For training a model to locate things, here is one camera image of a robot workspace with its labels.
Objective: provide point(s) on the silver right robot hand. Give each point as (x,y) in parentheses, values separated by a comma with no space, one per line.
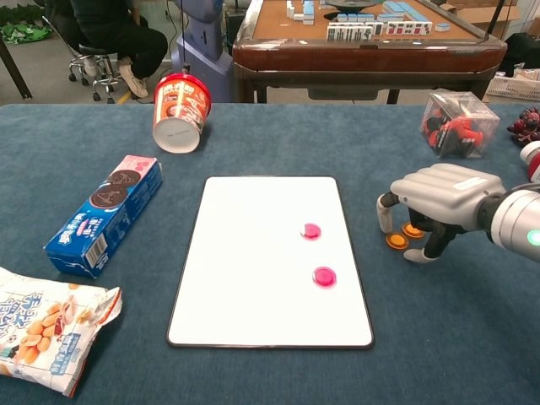
(447,190)

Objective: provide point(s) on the orange round magnet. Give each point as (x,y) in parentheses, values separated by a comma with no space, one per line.
(411,231)
(397,241)

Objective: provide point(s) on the pink round magnet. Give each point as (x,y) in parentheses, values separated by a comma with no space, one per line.
(311,231)
(324,277)

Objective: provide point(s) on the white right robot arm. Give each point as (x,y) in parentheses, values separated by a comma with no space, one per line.
(514,219)

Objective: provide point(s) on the white rectangular board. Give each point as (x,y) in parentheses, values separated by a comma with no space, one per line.
(253,295)

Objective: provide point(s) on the clear box with red toy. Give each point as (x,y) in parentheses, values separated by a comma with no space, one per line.
(455,126)

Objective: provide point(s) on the dark red grape bunch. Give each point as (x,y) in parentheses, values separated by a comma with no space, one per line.
(527,124)

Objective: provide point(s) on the white plastic basket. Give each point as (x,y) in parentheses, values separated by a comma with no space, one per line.
(512,88)

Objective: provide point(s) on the blue felt tablecloth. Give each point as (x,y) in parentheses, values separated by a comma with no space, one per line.
(443,337)

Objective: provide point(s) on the black bag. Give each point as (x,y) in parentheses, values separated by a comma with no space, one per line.
(523,50)

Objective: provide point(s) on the brown mahjong table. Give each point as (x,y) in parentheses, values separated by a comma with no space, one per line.
(358,55)

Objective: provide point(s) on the single blue backed mahjong tile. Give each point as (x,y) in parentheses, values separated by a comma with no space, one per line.
(443,27)

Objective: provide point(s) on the red print mahjong tile row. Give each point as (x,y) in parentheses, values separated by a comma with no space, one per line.
(409,28)

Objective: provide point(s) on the black tripod stand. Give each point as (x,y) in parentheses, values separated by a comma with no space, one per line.
(495,19)

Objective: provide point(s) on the dark print mahjong tile row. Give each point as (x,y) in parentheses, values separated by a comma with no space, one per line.
(350,33)

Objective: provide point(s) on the blue backed mahjong tile row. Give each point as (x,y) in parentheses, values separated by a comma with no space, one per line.
(396,7)
(356,17)

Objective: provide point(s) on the blue backed mahjong tile stack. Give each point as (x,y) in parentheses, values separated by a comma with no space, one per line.
(308,8)

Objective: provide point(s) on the red instant noodle cup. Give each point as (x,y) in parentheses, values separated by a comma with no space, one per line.
(181,109)

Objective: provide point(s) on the blue machine base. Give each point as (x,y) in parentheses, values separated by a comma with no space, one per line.
(202,55)

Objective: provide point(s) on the blue cookie box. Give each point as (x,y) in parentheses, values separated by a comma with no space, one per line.
(105,211)

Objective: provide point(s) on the seated person black clothes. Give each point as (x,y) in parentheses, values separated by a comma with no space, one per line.
(126,38)

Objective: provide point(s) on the black swivel stool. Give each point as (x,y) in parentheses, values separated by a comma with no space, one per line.
(93,50)

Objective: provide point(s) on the white snack bag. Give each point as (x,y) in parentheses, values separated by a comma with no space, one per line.
(42,329)

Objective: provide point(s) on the black metal leg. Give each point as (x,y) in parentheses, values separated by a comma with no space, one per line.
(14,71)

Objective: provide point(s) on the green fabric pile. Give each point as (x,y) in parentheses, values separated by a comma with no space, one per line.
(21,33)

